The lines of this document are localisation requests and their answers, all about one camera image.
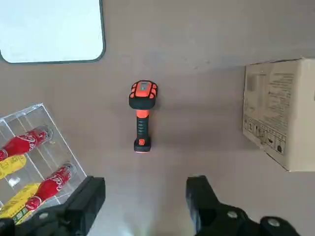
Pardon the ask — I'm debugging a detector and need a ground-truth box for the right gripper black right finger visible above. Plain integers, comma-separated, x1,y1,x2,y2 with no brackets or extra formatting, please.
186,175,315,236

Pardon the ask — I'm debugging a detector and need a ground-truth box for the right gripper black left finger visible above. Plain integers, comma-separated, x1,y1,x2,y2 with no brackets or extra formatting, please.
0,176,106,236

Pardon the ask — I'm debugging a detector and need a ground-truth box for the orange black barcode scanner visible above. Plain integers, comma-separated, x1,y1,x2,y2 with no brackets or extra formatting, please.
127,80,159,154

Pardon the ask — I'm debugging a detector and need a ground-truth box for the brown cardboard box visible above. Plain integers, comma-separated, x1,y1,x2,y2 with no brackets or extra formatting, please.
242,58,315,173

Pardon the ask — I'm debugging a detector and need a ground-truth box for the small red cola bottle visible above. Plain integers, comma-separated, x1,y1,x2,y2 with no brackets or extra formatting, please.
0,124,54,160
24,162,74,212

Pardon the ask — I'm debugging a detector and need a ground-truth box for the clear acrylic stepped shelf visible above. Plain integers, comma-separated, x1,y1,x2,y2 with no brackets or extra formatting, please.
0,102,88,222

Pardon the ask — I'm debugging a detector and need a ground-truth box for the yellow drink bottle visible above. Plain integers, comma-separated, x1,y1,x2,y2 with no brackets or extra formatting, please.
0,154,27,180
0,183,42,226

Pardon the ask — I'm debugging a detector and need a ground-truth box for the white cutting board dark rim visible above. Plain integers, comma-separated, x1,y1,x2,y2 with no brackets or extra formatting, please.
0,0,106,64

